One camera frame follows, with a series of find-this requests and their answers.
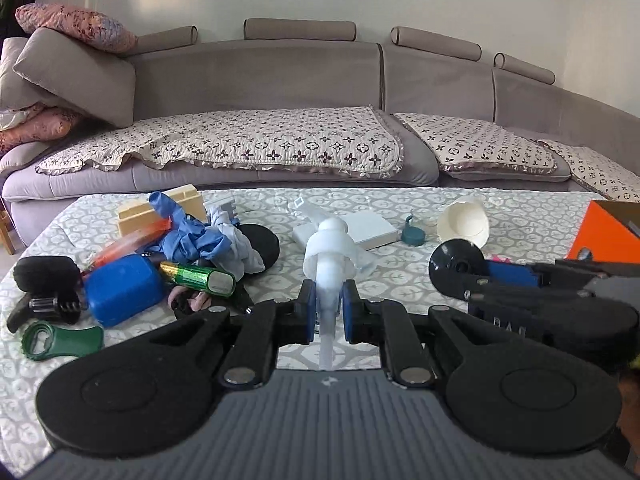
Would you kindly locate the white pump dispenser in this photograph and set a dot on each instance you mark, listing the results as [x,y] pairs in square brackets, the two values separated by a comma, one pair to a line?
[332,258]

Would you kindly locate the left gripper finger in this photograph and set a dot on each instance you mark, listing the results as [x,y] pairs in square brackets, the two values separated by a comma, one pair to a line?
[566,274]

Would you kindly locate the right patterned seat cover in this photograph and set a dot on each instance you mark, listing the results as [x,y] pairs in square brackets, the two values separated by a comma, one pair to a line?
[597,172]

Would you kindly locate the wooden stool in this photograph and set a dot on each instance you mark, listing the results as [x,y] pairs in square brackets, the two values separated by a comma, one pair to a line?
[6,226]

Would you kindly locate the black zip pouch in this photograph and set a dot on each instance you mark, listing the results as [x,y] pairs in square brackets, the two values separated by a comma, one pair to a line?
[42,275]

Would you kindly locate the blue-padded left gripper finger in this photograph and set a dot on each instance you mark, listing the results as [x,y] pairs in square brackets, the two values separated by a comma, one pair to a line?
[270,326]
[387,325]

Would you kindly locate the green gold battery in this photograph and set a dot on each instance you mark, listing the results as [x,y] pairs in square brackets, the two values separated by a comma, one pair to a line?
[201,278]

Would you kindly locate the pink black hair scrunchie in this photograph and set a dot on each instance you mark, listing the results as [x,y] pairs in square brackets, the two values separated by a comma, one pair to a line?
[184,301]

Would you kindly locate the blue nitrile glove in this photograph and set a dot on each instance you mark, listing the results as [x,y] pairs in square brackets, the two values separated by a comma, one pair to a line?
[219,242]

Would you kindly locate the green bottle opener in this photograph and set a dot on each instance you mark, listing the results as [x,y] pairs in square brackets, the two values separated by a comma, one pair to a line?
[43,341]

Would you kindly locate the blue plastic box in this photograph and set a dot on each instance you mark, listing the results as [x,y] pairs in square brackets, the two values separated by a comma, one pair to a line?
[122,289]

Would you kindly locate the pink floral pillow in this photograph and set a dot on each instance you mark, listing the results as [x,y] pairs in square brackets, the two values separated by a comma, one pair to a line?
[90,27]

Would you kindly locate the pink clothespin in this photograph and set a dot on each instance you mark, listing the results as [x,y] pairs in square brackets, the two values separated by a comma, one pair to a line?
[496,258]

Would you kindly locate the orange plastic wrapper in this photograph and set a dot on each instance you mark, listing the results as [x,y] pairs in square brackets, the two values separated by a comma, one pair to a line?
[129,244]

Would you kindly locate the middle patterned seat cover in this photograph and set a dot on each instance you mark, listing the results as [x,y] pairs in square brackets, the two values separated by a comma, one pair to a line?
[473,144]

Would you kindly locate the grey sectional sofa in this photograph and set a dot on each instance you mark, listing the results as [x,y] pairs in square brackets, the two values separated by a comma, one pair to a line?
[293,73]

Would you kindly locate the patterned sofa seat cover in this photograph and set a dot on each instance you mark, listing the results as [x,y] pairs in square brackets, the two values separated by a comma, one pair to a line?
[338,140]

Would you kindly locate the grey cushion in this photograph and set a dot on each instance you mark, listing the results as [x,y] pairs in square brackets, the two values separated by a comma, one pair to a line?
[51,68]

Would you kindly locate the orange cardboard box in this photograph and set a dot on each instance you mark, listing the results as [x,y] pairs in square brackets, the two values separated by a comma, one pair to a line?
[610,232]

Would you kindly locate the white paper cup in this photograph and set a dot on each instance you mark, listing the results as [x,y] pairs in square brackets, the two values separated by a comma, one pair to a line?
[464,219]

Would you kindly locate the dark green small bottle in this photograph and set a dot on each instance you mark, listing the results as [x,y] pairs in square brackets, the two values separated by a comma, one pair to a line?
[455,267]

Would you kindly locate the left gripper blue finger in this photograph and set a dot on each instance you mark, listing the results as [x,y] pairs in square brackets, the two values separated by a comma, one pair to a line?
[508,273]

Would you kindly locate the white flat box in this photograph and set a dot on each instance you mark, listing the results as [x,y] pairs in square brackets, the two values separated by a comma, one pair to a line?
[367,229]

